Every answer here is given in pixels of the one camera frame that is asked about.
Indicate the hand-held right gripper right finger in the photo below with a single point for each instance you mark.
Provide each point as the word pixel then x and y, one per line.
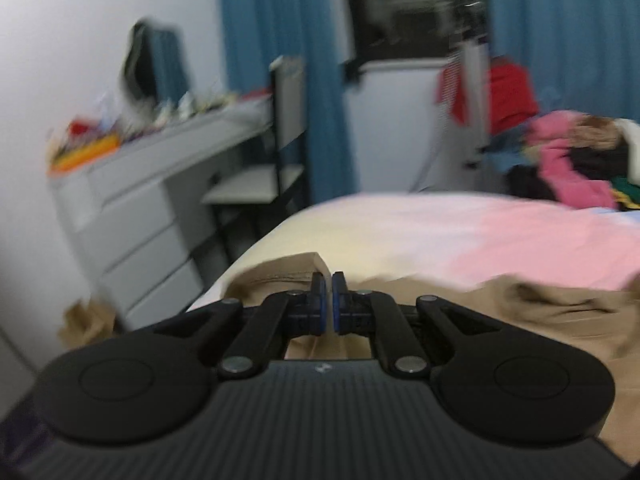
pixel 339 305

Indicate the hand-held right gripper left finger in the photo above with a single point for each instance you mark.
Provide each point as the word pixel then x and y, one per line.
pixel 324 305

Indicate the tan garment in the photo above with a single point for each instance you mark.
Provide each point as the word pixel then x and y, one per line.
pixel 550 320

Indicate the pastel tie-dye bed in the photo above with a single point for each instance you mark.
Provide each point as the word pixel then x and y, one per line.
pixel 425 230

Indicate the black and white chair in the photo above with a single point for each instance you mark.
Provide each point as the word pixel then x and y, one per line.
pixel 287 100

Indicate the white vanity table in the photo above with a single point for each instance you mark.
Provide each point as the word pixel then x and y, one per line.
pixel 135 210

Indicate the black window clamp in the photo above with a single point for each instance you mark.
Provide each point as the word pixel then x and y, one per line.
pixel 352 69

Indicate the cardboard box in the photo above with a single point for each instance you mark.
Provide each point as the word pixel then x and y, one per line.
pixel 82 322

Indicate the row of cosmetic bottles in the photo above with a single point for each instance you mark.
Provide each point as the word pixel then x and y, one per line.
pixel 185 105

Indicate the white tripod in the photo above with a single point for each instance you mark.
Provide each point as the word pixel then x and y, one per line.
pixel 475 100

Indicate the pink cloth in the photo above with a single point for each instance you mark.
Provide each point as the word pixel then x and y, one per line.
pixel 565 170

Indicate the red cloth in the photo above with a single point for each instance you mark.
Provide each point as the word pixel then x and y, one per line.
pixel 510 95

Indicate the orange tray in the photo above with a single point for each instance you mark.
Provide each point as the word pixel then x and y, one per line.
pixel 87 152

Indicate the narrow blue curtain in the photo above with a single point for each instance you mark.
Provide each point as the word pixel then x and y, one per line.
pixel 280 20

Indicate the wavy vanity mirror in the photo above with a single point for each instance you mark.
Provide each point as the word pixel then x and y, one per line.
pixel 150 65

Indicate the black garment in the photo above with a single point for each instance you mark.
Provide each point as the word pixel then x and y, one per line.
pixel 600 162

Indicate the dark window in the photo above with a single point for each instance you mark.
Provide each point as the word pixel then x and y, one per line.
pixel 390 10

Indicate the green cloth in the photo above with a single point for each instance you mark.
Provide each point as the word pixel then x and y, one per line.
pixel 626 196

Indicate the brown crumpled garment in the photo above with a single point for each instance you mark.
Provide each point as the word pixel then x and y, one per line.
pixel 597 130

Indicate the white garment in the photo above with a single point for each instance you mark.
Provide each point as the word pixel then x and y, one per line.
pixel 632 150

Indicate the wide blue curtain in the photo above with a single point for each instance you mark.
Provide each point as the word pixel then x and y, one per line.
pixel 575 20

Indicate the black tripod camera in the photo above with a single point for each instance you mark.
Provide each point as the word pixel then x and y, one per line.
pixel 465 15

